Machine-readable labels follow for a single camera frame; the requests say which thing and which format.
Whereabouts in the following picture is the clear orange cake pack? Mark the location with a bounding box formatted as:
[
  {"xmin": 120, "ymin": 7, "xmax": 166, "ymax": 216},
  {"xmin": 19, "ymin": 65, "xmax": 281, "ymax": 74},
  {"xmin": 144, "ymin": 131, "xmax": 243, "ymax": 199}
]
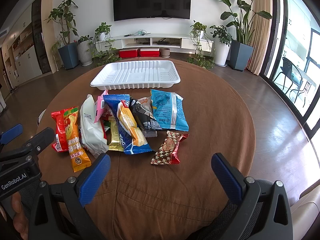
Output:
[{"xmin": 138, "ymin": 97, "xmax": 157, "ymax": 138}]

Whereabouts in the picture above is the beige curtain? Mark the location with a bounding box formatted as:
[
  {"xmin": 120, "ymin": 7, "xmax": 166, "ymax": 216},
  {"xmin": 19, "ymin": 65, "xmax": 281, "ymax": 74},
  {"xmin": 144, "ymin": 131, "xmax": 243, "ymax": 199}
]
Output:
[{"xmin": 247, "ymin": 0, "xmax": 273, "ymax": 75}]

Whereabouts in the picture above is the blue biscuit pack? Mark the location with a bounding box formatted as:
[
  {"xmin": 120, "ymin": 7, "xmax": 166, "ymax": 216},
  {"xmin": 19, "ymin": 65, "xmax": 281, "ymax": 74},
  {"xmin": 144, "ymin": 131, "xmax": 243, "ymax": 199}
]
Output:
[{"xmin": 103, "ymin": 94, "xmax": 152, "ymax": 155}]

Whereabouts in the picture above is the orange snack bar pack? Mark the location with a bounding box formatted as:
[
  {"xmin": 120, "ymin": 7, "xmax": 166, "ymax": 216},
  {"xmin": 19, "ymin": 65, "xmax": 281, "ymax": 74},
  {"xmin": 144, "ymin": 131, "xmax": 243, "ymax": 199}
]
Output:
[{"xmin": 63, "ymin": 106, "xmax": 91, "ymax": 172}]

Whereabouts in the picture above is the brown round tablecloth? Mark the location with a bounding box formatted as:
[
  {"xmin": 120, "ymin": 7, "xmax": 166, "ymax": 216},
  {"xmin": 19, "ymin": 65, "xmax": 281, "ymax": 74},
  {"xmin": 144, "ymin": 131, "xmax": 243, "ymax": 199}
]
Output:
[{"xmin": 36, "ymin": 57, "xmax": 256, "ymax": 240}]

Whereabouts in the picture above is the red snack bag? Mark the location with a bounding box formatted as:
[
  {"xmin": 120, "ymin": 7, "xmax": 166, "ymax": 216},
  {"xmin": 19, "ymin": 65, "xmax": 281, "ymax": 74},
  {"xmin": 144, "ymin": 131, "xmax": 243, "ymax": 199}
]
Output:
[{"xmin": 51, "ymin": 108, "xmax": 72, "ymax": 153}]

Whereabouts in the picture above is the black balcony chair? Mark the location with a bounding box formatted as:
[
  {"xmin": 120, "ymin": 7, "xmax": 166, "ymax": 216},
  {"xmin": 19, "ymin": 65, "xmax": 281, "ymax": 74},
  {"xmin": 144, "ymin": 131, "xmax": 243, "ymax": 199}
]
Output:
[{"xmin": 273, "ymin": 57, "xmax": 308, "ymax": 103}]

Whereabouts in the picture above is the white tv console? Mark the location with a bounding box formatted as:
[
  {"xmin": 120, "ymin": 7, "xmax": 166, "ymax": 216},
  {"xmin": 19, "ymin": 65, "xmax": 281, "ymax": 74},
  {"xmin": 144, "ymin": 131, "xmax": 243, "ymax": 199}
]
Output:
[{"xmin": 112, "ymin": 34, "xmax": 212, "ymax": 56}]

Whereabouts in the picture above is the plant in white tall pot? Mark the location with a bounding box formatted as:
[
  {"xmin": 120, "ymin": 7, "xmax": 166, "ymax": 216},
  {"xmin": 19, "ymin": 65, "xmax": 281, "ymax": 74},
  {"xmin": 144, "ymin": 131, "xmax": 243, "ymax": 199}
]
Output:
[{"xmin": 210, "ymin": 25, "xmax": 232, "ymax": 67}]

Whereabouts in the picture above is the trailing pothos plant left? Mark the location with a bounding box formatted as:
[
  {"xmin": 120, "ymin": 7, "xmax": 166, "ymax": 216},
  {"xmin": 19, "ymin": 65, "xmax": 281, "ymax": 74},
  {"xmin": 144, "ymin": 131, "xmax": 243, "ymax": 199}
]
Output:
[{"xmin": 89, "ymin": 22, "xmax": 121, "ymax": 67}]

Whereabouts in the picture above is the wall mounted black television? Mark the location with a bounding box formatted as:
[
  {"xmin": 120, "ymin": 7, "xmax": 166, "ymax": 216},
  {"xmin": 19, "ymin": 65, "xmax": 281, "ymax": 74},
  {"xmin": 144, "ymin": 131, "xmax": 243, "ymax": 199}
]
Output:
[{"xmin": 113, "ymin": 0, "xmax": 191, "ymax": 21}]

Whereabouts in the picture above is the white plastic tray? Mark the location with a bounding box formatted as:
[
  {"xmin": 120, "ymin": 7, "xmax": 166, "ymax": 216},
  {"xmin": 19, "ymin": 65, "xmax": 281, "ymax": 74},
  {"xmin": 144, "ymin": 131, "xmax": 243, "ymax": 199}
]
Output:
[{"xmin": 90, "ymin": 60, "xmax": 181, "ymax": 90}]

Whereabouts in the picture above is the trailing pothos plant right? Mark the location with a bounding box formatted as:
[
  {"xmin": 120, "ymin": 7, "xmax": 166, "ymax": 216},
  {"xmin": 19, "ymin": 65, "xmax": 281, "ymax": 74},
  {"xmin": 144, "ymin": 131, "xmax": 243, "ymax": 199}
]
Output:
[{"xmin": 188, "ymin": 20, "xmax": 214, "ymax": 70}]

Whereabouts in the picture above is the right red storage box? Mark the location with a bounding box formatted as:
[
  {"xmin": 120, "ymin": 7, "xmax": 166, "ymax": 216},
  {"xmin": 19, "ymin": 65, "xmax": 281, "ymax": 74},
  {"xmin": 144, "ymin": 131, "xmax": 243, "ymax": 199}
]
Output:
[{"xmin": 139, "ymin": 48, "xmax": 160, "ymax": 57}]

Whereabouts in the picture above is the tall plant blue pot left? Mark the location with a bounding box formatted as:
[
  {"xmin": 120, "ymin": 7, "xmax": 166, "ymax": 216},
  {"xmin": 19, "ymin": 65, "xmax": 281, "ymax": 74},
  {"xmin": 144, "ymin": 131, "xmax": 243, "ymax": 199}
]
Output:
[{"xmin": 46, "ymin": 0, "xmax": 79, "ymax": 70}]

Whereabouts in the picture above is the trailing pothos plant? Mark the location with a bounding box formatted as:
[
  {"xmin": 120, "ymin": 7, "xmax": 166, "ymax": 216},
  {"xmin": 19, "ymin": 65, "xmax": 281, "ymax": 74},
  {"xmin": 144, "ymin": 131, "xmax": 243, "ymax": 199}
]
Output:
[
  {"xmin": 188, "ymin": 20, "xmax": 214, "ymax": 70},
  {"xmin": 89, "ymin": 22, "xmax": 121, "ymax": 67}
]

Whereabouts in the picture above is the light blue snack bag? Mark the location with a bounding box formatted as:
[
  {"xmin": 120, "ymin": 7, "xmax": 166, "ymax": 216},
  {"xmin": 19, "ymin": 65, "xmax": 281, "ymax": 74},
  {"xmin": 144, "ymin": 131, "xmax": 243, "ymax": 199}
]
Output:
[{"xmin": 150, "ymin": 89, "xmax": 189, "ymax": 132}]

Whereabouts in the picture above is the small brown pot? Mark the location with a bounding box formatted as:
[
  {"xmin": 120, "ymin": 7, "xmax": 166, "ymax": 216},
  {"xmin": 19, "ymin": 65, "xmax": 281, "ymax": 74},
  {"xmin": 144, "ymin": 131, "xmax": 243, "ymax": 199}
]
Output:
[{"xmin": 160, "ymin": 48, "xmax": 170, "ymax": 58}]

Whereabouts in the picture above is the left red storage box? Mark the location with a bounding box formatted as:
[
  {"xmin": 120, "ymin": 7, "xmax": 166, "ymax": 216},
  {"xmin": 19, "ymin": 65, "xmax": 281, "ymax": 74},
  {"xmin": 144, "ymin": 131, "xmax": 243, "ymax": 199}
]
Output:
[{"xmin": 119, "ymin": 48, "xmax": 139, "ymax": 59}]

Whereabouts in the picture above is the red star candy pack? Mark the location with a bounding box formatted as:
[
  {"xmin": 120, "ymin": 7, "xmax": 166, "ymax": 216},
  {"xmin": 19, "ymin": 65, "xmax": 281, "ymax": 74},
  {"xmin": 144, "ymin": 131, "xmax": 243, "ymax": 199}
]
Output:
[{"xmin": 150, "ymin": 131, "xmax": 189, "ymax": 165}]

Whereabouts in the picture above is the gold wafer pack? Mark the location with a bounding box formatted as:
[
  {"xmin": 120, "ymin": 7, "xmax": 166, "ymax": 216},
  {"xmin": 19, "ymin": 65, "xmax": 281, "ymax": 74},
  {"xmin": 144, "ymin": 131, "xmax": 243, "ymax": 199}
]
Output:
[{"xmin": 108, "ymin": 116, "xmax": 124, "ymax": 152}]

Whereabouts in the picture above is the pink cartoon snack bag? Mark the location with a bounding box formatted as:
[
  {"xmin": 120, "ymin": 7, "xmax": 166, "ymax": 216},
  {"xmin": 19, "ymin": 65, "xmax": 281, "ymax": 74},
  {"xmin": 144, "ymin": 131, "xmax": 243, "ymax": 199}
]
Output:
[{"xmin": 94, "ymin": 89, "xmax": 108, "ymax": 123}]

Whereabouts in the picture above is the red storage box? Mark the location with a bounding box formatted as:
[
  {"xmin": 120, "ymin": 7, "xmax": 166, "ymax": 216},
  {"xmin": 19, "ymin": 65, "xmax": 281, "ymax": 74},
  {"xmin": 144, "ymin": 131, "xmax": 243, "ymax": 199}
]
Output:
[
  {"xmin": 119, "ymin": 48, "xmax": 139, "ymax": 59},
  {"xmin": 139, "ymin": 48, "xmax": 160, "ymax": 57}
]

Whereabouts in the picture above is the black sliding door frame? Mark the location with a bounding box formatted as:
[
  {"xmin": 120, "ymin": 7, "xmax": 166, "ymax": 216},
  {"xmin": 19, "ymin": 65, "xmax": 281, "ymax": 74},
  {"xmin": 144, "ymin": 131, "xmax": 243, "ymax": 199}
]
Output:
[{"xmin": 260, "ymin": 0, "xmax": 319, "ymax": 138}]

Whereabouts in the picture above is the plant in white ribbed pot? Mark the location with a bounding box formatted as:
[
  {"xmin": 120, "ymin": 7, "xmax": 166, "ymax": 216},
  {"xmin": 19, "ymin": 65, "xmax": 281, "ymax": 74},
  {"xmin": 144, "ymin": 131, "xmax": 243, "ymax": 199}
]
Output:
[{"xmin": 76, "ymin": 35, "xmax": 93, "ymax": 67}]

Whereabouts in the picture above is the white snack bag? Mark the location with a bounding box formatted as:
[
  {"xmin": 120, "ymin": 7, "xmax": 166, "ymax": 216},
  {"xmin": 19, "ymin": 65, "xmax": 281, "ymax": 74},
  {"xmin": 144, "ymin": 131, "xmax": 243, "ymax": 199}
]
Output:
[{"xmin": 80, "ymin": 94, "xmax": 108, "ymax": 158}]

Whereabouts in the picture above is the white cabinet wall unit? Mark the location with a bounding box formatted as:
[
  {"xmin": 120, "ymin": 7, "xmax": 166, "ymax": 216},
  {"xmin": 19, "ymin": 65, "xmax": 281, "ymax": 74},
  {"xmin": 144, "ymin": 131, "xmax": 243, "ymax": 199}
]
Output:
[{"xmin": 2, "ymin": 6, "xmax": 42, "ymax": 88}]

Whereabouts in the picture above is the left human hand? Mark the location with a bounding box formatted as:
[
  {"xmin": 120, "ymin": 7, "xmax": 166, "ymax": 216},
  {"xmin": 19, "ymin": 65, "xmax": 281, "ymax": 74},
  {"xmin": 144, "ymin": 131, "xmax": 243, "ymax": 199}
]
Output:
[{"xmin": 11, "ymin": 192, "xmax": 29, "ymax": 239}]

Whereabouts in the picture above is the black snack pack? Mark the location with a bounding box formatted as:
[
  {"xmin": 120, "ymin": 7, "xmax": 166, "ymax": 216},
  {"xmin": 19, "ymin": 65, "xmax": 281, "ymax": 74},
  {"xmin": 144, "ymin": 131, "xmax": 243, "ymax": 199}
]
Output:
[{"xmin": 129, "ymin": 97, "xmax": 162, "ymax": 131}]

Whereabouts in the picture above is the large leaf plant grey pot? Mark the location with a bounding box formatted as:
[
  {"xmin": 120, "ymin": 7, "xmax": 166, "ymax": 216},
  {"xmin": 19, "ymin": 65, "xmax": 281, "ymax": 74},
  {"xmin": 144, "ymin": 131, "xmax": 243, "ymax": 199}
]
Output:
[{"xmin": 218, "ymin": 0, "xmax": 272, "ymax": 71}]

